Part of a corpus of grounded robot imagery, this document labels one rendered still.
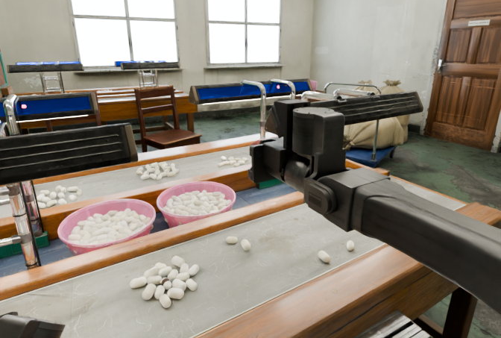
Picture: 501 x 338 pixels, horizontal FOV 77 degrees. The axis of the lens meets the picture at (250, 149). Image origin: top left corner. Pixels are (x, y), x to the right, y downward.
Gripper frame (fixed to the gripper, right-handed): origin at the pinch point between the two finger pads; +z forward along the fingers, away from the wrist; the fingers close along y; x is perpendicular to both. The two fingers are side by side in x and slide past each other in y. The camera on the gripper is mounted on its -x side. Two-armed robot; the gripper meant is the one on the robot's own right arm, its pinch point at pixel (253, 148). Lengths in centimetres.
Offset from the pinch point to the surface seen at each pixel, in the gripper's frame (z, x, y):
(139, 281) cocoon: 12.4, 30.8, 22.7
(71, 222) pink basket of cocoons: 50, 31, 36
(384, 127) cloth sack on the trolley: 163, 56, -245
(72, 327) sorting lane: 7.6, 32.7, 36.1
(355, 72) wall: 384, 16, -431
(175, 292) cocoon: 5.0, 31.0, 16.5
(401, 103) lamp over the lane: 16, -1, -66
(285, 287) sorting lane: -3.3, 33.0, -6.3
